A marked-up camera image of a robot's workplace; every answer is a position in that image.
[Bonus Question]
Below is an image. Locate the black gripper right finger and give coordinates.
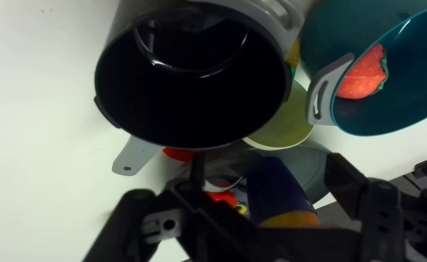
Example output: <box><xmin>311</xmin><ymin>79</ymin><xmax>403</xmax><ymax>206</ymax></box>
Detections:
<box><xmin>324</xmin><ymin>152</ymin><xmax>371</xmax><ymax>216</ymax></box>

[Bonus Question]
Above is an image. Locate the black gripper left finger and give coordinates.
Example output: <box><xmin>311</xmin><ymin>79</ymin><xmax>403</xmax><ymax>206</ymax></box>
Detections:
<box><xmin>187</xmin><ymin>152</ymin><xmax>207</xmax><ymax>197</ymax></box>

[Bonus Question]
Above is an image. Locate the black toy pot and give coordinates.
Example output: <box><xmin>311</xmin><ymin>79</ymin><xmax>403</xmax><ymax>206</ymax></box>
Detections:
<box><xmin>92</xmin><ymin>0</ymin><xmax>318</xmax><ymax>178</ymax></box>

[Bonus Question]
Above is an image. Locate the teal toy pot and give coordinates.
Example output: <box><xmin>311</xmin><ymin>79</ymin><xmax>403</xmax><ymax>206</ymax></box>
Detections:
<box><xmin>299</xmin><ymin>0</ymin><xmax>427</xmax><ymax>139</ymax></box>

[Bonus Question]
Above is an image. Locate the red toy food piece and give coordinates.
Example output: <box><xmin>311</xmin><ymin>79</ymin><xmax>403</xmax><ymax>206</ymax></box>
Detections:
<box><xmin>162</xmin><ymin>148</ymin><xmax>196</xmax><ymax>164</ymax></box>

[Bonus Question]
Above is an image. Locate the red toy strawberry piece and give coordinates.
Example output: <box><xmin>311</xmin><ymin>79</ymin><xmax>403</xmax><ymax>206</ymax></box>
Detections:
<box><xmin>336</xmin><ymin>43</ymin><xmax>391</xmax><ymax>102</ymax></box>

